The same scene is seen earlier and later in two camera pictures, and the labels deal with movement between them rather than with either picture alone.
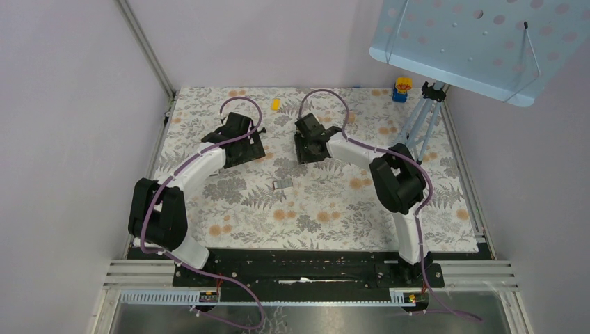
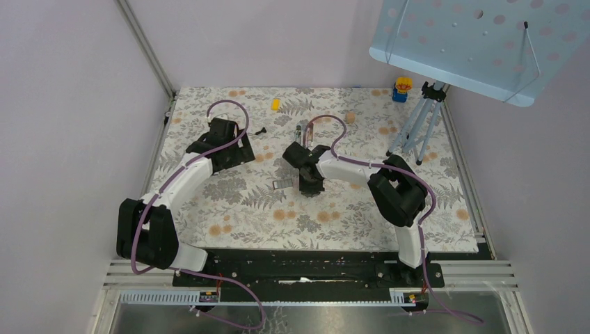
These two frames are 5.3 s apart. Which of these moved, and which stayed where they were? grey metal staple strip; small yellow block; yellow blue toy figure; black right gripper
Moved: black right gripper
Stayed: yellow blue toy figure; grey metal staple strip; small yellow block
